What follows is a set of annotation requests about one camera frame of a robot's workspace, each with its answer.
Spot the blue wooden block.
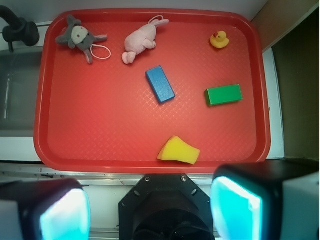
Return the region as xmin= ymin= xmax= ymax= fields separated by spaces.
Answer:
xmin=145 ymin=66 xmax=176 ymax=104

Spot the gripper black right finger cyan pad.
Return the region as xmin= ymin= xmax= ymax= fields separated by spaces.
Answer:
xmin=210 ymin=159 xmax=320 ymax=240

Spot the green wooden block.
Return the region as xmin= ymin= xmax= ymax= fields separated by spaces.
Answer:
xmin=204 ymin=84 xmax=243 ymax=107

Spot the yellow sponge wedge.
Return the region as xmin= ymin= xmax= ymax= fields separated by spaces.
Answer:
xmin=157 ymin=136 xmax=201 ymax=165

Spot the pink plush bunny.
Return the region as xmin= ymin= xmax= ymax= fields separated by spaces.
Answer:
xmin=121 ymin=15 xmax=170 ymax=65

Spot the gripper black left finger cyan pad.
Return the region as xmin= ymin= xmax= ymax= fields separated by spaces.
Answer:
xmin=0 ymin=179 xmax=91 ymax=240

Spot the yellow rubber duck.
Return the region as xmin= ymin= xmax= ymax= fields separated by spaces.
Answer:
xmin=210 ymin=30 xmax=230 ymax=49

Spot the grey plush donkey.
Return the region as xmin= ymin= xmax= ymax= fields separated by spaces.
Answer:
xmin=55 ymin=15 xmax=112 ymax=64

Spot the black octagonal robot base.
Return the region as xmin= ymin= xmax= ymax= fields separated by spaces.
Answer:
xmin=118 ymin=174 xmax=215 ymax=240

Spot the steel sink basin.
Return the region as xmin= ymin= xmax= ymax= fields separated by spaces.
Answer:
xmin=0 ymin=47 xmax=43 ymax=137

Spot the red plastic tray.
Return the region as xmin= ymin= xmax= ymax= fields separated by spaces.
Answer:
xmin=34 ymin=9 xmax=271 ymax=174

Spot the black faucet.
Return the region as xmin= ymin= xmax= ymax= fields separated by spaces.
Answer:
xmin=0 ymin=5 xmax=40 ymax=53

